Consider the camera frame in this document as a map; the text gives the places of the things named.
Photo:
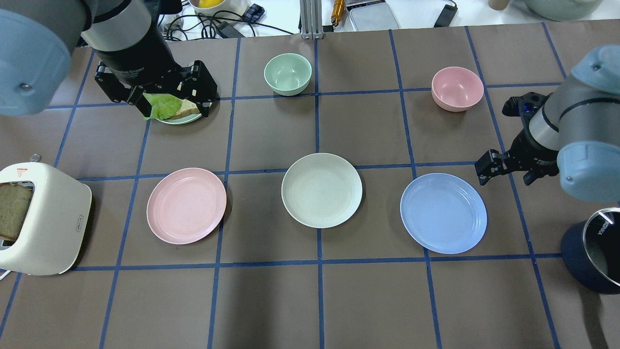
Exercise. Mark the cream white toaster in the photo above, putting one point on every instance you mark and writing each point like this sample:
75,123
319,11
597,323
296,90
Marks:
54,226

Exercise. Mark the white bowl with fruit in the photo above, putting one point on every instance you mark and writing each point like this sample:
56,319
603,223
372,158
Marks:
210,7

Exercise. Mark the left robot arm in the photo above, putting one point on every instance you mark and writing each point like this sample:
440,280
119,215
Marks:
38,38

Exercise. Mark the green plate with sandwich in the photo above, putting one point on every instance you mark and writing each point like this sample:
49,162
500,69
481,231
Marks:
183,120

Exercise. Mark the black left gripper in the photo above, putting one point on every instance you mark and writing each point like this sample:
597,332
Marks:
137,59

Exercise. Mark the pink plate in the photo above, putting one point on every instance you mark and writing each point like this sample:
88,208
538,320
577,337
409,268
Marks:
186,206

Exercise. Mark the green bowl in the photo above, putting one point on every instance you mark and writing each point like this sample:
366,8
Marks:
288,74

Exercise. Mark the green lettuce leaf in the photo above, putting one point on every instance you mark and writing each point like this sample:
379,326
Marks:
163,106

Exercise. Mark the aluminium frame post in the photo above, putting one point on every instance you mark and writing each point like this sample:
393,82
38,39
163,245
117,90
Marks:
311,18

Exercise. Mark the toast slice in toaster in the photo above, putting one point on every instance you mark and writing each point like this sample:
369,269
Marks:
14,204

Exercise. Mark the silver kitchen scale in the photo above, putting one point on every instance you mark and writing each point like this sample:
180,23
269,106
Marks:
371,15

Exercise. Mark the dark blue saucepan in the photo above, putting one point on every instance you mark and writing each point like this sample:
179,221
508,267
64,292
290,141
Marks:
591,251

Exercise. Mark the pink bowl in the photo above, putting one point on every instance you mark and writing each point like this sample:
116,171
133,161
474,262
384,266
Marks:
456,89

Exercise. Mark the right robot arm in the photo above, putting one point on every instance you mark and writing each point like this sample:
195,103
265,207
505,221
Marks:
572,133

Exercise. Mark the bread slice on plate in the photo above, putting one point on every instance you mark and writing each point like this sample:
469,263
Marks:
186,108

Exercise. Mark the orange handled tool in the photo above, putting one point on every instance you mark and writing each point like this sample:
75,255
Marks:
337,12

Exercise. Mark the cream white plate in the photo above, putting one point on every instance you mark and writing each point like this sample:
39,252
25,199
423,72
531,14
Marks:
321,190

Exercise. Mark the blue plate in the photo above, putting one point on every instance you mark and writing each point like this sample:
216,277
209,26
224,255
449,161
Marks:
443,213

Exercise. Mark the black power adapter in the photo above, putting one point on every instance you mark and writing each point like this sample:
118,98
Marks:
446,16

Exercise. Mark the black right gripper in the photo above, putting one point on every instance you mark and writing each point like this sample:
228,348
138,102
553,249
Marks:
529,150

